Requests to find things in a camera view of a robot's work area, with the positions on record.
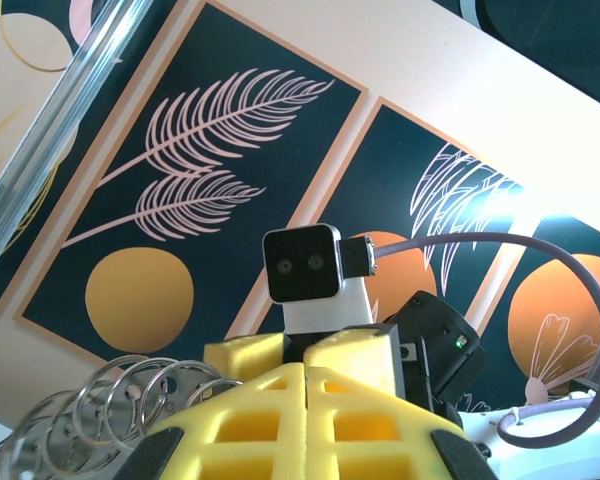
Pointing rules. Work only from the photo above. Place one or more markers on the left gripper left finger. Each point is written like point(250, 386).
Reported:
point(260, 450)

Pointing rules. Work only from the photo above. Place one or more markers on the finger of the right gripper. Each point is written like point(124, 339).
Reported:
point(365, 360)
point(245, 357)

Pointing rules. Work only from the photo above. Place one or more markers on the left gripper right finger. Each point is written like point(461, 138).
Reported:
point(370, 450)

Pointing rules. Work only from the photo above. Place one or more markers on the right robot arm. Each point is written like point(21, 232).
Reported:
point(580, 460)

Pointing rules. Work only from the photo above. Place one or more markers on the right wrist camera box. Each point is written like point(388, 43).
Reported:
point(300, 270)

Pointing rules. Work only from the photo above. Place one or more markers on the aluminium corner post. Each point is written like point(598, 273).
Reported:
point(55, 115)

